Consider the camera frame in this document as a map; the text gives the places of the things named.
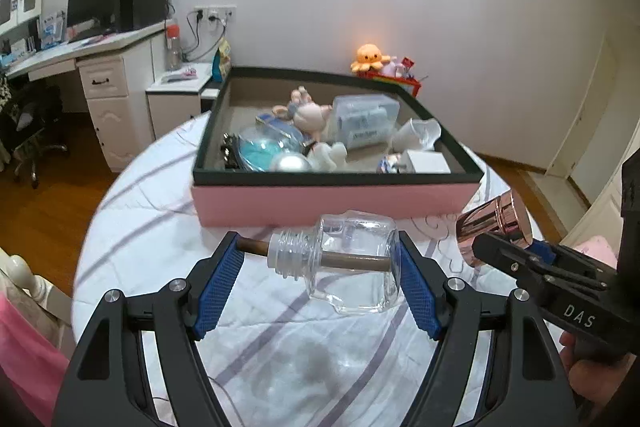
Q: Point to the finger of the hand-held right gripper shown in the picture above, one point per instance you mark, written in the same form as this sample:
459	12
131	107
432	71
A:
542	252
505	257

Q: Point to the low white side cabinet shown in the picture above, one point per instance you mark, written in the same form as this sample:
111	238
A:
175	102

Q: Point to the white desk with drawers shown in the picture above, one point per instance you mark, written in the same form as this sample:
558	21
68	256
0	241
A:
115	107

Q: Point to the red card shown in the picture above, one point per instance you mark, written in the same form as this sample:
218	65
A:
407	64

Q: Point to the papers on side cabinet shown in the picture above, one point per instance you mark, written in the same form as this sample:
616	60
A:
182	74

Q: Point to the pink pig plush toy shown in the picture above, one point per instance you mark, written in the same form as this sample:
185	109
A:
312	117

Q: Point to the orange octopus plush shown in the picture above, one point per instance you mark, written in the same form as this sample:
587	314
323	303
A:
367	58

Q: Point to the small white box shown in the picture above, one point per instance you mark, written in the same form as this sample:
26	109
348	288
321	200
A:
425	162

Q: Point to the blue box on desk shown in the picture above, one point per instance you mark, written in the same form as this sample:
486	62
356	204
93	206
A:
52	32

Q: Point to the silver ball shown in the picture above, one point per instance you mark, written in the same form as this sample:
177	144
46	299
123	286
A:
292	163

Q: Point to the black office chair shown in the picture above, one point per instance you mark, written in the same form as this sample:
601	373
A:
35	127

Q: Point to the black metal key bunch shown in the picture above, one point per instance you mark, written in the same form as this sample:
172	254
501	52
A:
231	152

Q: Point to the clear bottle with orange cap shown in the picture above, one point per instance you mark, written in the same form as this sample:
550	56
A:
173	49

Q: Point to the white wall outlet strip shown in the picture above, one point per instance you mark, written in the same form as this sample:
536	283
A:
215	13

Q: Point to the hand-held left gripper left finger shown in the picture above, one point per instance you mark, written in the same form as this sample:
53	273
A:
220	287

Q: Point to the white bed frame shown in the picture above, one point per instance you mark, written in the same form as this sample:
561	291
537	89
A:
30	277

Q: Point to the blue yellow snack bag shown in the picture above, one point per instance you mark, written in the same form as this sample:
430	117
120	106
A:
222	62

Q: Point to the orange storage box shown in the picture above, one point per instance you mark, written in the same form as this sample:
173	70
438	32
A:
395	83

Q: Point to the white door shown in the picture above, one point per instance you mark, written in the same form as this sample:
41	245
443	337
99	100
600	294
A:
590	107

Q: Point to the rose gold bottle cap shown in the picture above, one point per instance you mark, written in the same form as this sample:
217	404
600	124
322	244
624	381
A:
495	222

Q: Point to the clear glass bottle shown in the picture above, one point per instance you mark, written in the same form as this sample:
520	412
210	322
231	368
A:
350	267

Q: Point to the blue white packet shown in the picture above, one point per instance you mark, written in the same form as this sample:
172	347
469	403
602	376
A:
275	121

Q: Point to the person's right hand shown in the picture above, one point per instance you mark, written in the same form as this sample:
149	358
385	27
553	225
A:
585	377

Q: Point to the pink purple printed blanket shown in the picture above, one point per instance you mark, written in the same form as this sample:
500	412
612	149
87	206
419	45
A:
597	252

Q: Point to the pink box with dark rim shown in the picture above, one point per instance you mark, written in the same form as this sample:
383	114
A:
325	202

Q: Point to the clear plastic lidded box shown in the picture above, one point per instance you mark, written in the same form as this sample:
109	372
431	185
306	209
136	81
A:
365	122

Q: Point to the brown stick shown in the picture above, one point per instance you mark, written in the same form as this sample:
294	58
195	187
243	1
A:
252	248

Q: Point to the shiny foil packet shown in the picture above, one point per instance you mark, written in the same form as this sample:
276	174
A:
390	164

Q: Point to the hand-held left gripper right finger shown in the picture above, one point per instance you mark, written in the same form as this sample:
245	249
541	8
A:
415	292

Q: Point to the glass globe with blue filling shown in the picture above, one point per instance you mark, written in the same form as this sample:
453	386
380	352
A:
265	152

